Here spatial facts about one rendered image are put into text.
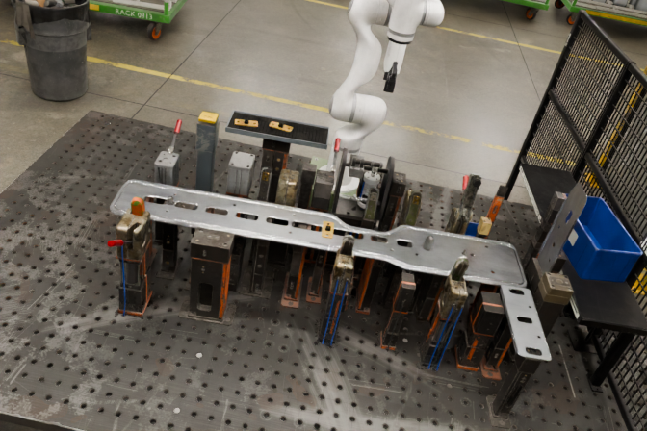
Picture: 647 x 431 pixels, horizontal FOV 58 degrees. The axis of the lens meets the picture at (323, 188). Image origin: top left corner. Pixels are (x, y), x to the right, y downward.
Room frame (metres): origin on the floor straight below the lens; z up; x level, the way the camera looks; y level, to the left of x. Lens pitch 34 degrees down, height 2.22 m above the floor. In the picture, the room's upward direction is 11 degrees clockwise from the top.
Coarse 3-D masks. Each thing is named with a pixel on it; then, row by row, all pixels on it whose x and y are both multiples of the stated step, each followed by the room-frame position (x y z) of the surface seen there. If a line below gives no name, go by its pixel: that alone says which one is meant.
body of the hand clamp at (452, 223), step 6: (450, 216) 1.74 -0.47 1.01; (462, 216) 1.72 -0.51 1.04; (450, 222) 1.72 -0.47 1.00; (456, 222) 1.69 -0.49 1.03; (462, 222) 1.69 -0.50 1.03; (468, 222) 1.69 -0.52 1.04; (450, 228) 1.70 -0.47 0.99; (456, 228) 1.69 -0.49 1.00; (462, 228) 1.69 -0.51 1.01; (462, 234) 1.69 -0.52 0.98; (444, 282) 1.69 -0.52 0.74
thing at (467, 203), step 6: (474, 174) 1.72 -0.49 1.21; (474, 180) 1.69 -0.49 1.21; (480, 180) 1.71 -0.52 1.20; (468, 186) 1.70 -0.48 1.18; (474, 186) 1.68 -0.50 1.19; (468, 192) 1.70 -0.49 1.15; (474, 192) 1.71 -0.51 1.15; (468, 198) 1.71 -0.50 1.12; (474, 198) 1.70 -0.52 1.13; (462, 204) 1.69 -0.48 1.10; (468, 204) 1.70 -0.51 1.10; (462, 210) 1.69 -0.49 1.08; (468, 210) 1.70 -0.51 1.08; (468, 216) 1.69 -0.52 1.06
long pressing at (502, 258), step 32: (128, 192) 1.52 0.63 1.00; (160, 192) 1.56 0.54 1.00; (192, 192) 1.59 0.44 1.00; (192, 224) 1.43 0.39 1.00; (224, 224) 1.46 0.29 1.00; (256, 224) 1.49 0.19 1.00; (288, 224) 1.53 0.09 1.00; (320, 224) 1.56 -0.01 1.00; (384, 256) 1.47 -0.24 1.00; (416, 256) 1.49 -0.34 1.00; (448, 256) 1.53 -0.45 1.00; (480, 256) 1.56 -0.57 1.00; (512, 256) 1.60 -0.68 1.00
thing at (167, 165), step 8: (160, 160) 1.66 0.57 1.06; (168, 160) 1.67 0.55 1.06; (176, 160) 1.68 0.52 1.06; (160, 168) 1.64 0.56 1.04; (168, 168) 1.64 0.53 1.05; (176, 168) 1.68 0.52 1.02; (160, 176) 1.64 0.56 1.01; (168, 176) 1.64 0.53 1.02; (176, 176) 1.69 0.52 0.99; (168, 184) 1.64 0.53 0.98; (176, 184) 1.69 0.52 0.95; (160, 200) 1.64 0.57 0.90; (160, 224) 1.64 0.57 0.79; (160, 232) 1.64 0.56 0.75; (152, 240) 1.65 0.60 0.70; (160, 240) 1.64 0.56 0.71
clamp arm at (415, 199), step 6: (414, 192) 1.70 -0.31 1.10; (420, 192) 1.71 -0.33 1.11; (414, 198) 1.70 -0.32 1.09; (420, 198) 1.70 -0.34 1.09; (414, 204) 1.70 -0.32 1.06; (408, 210) 1.69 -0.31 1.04; (414, 210) 1.69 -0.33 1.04; (408, 216) 1.69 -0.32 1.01; (414, 216) 1.69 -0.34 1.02; (408, 222) 1.68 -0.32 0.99; (414, 222) 1.68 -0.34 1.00
